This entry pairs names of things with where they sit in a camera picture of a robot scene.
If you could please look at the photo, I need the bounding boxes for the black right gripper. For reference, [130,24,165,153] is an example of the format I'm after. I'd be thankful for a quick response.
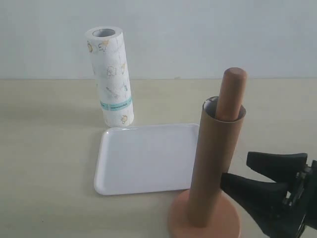
[221,152,317,238]

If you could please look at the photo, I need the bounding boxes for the brown cardboard tube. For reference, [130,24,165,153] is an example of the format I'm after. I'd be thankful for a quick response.
[188,96,246,227]

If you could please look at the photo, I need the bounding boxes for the white printed paper towel roll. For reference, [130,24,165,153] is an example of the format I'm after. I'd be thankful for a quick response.
[85,26,134,127]

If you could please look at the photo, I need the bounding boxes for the wooden paper towel holder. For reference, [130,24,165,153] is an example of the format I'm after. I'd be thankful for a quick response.
[168,67,247,238]

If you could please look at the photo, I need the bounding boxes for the white rectangular plastic tray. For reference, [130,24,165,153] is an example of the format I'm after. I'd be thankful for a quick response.
[94,123,199,196]

